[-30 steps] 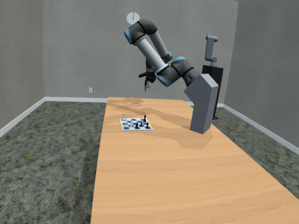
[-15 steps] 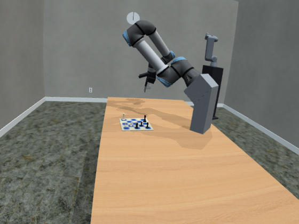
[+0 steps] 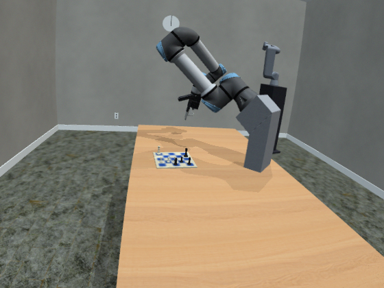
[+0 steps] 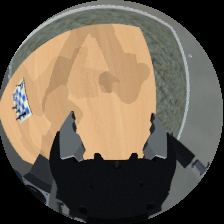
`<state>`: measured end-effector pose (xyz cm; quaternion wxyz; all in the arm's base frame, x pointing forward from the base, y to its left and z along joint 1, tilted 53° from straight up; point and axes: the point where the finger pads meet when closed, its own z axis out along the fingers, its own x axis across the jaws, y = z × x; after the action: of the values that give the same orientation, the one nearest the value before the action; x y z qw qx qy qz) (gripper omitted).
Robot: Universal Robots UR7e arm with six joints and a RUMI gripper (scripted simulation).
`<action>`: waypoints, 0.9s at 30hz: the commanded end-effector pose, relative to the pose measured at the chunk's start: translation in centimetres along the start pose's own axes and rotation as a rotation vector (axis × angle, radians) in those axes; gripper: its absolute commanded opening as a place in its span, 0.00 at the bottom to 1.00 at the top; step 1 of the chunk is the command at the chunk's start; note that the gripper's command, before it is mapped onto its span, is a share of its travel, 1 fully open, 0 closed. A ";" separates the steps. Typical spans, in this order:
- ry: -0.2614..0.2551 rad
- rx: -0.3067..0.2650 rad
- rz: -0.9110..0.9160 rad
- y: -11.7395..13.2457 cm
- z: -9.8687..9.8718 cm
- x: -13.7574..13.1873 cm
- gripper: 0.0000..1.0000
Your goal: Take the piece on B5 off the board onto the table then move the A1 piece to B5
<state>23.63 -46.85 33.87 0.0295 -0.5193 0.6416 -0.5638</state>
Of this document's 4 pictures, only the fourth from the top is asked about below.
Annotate blue and white chessboard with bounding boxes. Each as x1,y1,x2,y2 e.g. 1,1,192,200
12,78,32,123

